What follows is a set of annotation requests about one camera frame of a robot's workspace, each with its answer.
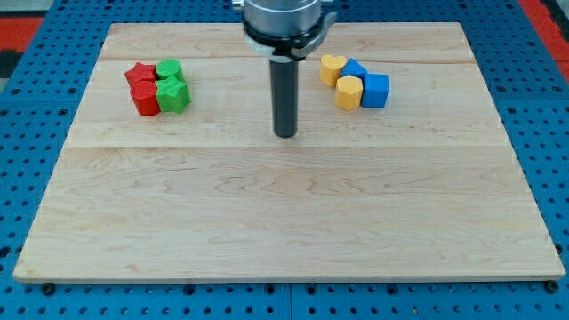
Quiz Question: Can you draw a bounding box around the blue cube block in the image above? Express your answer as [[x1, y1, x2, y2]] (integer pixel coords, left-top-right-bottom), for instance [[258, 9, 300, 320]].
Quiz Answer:
[[361, 73, 390, 108]]

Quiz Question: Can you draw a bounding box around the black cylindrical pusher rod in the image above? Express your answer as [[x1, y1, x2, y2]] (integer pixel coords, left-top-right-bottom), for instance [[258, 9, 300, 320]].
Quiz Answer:
[[269, 60, 298, 138]]

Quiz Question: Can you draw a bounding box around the yellow hexagon block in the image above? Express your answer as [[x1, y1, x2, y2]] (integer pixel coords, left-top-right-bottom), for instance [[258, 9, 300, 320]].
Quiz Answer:
[[335, 76, 364, 111]]

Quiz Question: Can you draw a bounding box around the red cylinder block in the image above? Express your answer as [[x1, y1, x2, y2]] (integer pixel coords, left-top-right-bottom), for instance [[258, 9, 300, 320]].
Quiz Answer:
[[130, 81, 161, 116]]

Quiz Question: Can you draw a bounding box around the green cylinder block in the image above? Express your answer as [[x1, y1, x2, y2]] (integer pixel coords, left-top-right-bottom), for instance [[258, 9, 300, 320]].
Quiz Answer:
[[156, 59, 185, 82]]

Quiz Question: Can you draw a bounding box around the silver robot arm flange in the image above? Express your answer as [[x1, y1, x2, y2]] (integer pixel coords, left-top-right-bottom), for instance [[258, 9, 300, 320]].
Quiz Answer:
[[230, 0, 338, 63]]

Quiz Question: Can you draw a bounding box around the light wooden board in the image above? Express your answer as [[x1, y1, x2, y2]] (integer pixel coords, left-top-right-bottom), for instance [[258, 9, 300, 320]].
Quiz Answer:
[[13, 22, 565, 284]]

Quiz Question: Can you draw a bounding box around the yellow heart block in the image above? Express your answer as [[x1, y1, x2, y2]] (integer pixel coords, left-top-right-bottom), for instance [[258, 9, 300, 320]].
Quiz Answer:
[[319, 54, 348, 87]]

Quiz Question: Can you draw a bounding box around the blue triangle block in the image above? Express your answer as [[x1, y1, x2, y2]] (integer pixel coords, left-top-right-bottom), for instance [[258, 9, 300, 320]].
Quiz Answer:
[[341, 59, 368, 80]]

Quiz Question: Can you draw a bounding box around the green star block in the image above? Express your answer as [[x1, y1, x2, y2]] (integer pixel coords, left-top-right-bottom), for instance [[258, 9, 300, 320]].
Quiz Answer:
[[156, 76, 191, 114]]

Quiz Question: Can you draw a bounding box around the red star block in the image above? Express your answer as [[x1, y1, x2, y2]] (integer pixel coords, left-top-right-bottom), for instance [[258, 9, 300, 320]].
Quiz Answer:
[[124, 61, 157, 86]]

